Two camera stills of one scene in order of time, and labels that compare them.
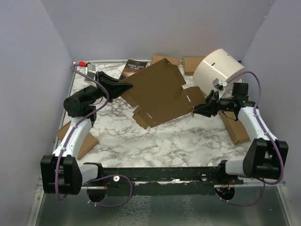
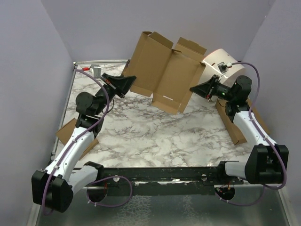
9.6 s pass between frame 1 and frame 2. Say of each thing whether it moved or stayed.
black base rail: stayed
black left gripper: stayed
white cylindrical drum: stayed
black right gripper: moved
